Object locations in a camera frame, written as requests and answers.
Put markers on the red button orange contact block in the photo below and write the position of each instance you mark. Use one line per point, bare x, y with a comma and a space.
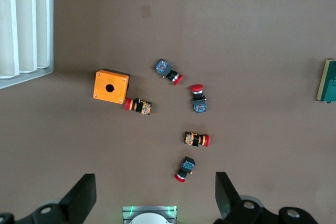
193, 138
143, 108

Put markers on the aluminium left arm base plate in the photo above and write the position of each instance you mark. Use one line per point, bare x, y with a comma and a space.
128, 212

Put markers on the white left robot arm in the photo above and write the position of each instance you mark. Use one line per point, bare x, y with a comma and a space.
151, 220

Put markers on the orange button enclosure box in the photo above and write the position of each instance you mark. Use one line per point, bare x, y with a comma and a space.
103, 95

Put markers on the white ridged plastic tray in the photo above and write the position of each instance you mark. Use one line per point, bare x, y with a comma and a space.
26, 24

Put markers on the green load switch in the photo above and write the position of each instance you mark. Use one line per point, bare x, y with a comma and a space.
329, 85

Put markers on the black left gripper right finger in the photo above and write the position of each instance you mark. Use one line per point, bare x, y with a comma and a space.
228, 195

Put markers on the red button blue contact block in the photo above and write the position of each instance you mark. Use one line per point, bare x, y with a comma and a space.
187, 165
199, 102
165, 69

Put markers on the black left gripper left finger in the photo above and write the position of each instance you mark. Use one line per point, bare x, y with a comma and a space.
76, 197

